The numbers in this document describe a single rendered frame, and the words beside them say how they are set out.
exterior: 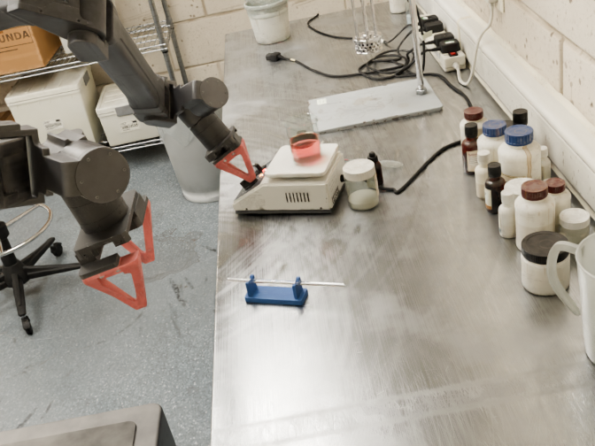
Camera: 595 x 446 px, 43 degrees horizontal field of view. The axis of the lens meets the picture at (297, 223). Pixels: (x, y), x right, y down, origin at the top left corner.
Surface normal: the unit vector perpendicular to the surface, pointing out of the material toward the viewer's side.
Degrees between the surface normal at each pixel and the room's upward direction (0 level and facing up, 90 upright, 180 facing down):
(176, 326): 0
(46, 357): 0
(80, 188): 84
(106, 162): 84
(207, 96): 63
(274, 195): 90
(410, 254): 0
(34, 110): 92
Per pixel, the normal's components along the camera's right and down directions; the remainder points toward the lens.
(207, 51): 0.07, 0.50
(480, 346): -0.18, -0.84
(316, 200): -0.28, 0.54
